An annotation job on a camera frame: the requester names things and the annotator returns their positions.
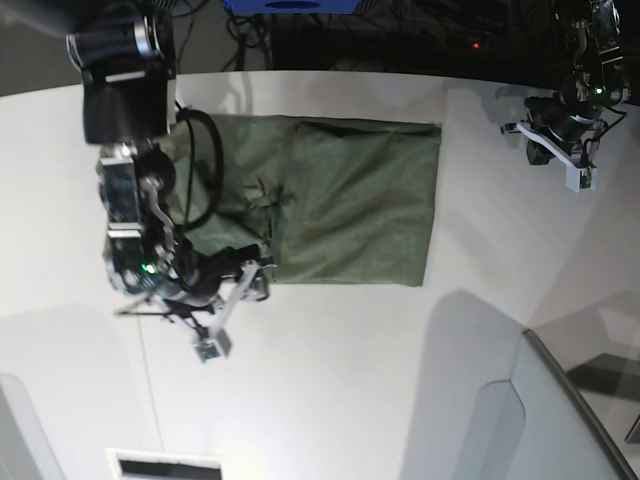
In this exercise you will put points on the blue box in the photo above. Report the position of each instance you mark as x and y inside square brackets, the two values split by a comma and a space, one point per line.
[291, 6]

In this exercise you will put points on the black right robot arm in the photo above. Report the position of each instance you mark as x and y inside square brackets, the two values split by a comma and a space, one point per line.
[124, 52]

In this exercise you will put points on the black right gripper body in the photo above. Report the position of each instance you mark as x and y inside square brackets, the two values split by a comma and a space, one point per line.
[200, 276]

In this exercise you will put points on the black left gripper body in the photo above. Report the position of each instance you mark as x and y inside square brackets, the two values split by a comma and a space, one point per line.
[572, 127]

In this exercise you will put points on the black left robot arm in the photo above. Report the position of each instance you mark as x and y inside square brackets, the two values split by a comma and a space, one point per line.
[597, 73]

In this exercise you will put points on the green t-shirt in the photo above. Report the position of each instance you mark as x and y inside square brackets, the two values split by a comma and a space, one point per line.
[327, 201]

